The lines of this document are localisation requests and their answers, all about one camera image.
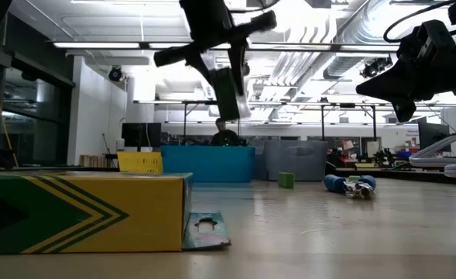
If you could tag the black computer monitor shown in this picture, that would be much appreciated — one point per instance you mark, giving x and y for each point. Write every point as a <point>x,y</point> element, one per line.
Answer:
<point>433,135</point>

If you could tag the black ceiling spotlight cluster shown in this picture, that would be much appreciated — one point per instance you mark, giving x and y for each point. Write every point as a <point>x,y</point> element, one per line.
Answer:
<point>374,67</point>

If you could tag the black round ceiling spotlight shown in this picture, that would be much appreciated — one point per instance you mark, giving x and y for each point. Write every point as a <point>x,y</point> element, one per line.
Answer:
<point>115,74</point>

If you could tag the silver ventilation duct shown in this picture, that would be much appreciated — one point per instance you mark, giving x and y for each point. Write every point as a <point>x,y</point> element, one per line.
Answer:
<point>361,35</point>

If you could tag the grey translucent plastic bin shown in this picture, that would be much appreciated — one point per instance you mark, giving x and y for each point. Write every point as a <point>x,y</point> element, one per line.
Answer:
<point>293,162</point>

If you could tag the white container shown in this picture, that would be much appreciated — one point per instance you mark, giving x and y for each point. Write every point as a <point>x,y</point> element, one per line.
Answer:
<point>120,145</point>

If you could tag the person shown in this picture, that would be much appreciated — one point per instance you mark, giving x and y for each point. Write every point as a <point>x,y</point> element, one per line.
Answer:
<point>224,137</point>

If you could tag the cluttered workbench with equipment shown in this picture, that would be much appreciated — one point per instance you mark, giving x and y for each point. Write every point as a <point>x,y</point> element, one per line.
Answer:
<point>386,157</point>

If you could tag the yellow green crayon box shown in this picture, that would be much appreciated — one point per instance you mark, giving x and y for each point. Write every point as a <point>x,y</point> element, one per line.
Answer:
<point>227,97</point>
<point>146,213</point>

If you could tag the black metal workstation frame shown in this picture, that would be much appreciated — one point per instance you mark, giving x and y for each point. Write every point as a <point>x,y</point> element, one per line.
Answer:
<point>322,124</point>

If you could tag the teal plastic bin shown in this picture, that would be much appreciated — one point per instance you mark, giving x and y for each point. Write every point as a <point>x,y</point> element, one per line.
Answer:
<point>208,164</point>

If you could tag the black metal table frame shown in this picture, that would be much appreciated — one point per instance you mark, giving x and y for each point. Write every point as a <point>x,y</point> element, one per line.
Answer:
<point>76,169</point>

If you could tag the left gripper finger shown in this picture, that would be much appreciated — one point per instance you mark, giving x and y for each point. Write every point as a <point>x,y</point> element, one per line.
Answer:
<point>203,67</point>
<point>239,62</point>

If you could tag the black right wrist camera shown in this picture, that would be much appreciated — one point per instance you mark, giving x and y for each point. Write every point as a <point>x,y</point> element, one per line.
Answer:
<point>436,38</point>

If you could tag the long ceiling light bar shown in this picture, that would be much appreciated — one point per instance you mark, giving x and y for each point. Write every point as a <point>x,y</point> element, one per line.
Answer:
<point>96,45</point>

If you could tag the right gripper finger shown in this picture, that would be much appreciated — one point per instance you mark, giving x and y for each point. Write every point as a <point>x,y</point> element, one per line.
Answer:
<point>386,94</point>
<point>386,79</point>

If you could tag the yellow slotted plastic basket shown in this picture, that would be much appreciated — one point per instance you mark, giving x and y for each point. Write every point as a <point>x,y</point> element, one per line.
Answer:
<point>140,162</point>

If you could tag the stack of wooden blocks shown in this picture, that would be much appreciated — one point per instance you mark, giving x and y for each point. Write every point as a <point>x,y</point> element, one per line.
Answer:
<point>92,160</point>

